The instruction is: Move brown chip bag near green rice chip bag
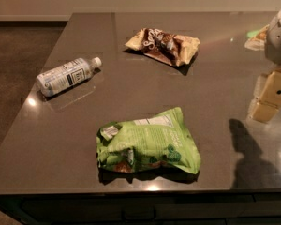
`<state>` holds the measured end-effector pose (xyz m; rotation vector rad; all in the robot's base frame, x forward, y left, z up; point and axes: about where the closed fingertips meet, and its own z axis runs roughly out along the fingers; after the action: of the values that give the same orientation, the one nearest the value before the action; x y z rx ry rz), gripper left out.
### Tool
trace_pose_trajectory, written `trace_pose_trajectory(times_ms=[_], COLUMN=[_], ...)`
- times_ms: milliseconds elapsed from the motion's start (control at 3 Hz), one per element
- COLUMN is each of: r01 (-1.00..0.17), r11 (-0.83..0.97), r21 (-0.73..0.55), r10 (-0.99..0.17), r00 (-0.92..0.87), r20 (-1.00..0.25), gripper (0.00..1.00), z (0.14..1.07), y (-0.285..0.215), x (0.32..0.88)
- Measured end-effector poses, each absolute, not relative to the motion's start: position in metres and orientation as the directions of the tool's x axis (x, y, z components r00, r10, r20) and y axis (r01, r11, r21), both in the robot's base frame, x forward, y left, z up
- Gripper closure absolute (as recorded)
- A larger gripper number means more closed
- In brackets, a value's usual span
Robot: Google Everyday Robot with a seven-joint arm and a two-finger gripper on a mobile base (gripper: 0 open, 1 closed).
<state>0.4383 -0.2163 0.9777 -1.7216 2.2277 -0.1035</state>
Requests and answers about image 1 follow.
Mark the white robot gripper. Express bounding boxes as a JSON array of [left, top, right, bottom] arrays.
[[248, 9, 281, 123]]

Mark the brown chip bag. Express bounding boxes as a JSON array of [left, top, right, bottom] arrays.
[[126, 28, 200, 67]]

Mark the green rice chip bag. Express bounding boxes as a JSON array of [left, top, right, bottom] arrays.
[[96, 107, 201, 174]]

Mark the clear plastic water bottle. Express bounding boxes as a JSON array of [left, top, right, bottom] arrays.
[[37, 57, 102, 97]]

